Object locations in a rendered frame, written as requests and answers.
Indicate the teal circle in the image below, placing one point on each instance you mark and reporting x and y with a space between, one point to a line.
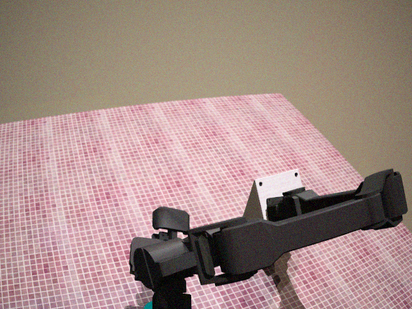
148 305

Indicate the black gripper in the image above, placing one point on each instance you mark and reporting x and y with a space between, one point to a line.
173 220

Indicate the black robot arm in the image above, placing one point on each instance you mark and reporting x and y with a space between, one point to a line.
241 247

